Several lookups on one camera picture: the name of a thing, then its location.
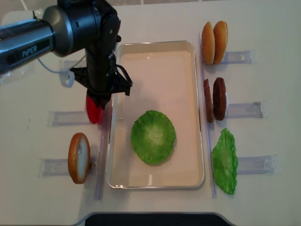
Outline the clear holder middle left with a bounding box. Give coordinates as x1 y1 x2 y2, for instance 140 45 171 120
47 111 91 127

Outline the green lettuce leaf standing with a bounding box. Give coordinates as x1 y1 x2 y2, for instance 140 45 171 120
212 128 238 195

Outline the golden bun half outer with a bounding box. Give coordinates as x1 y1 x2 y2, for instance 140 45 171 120
213 21 228 65

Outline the clear holder bottom right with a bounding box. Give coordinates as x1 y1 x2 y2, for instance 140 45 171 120
238 154 280 175

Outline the green lettuce leaf on tray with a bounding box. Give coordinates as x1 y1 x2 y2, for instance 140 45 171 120
130 110 176 165

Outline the white cable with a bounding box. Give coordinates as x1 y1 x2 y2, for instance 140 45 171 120
37 55 87 88

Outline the white rectangular tray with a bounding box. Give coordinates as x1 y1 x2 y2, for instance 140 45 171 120
106 41 205 189

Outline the brown bun slice left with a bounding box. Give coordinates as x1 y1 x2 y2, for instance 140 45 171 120
68 133 90 184

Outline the brown meat patty inner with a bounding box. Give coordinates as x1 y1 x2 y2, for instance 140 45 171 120
203 79 214 123

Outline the clear holder top right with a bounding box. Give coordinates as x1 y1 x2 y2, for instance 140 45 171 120
222 50 257 65

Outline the clear holder bottom left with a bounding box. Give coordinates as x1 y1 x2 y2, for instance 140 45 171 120
39 156 97 177

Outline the black silver Piper robot arm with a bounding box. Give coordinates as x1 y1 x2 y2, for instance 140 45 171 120
0 0 133 108

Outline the clear holder middle right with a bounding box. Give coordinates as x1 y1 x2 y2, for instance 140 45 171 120
225 101 269 119

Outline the brown meat patty outer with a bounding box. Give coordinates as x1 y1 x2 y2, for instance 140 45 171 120
213 77 227 121

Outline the dark base at table edge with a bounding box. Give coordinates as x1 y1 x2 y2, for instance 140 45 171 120
85 213 229 226

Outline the brown meat patty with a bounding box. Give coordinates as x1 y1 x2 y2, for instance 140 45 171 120
203 79 214 123
213 77 227 121

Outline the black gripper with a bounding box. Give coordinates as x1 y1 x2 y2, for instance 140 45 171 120
71 44 133 109

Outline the golden bun half inner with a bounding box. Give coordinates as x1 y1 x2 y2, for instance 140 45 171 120
201 22 215 65

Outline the golden bun half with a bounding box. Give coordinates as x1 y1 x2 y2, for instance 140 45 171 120
213 21 228 65
201 22 215 65

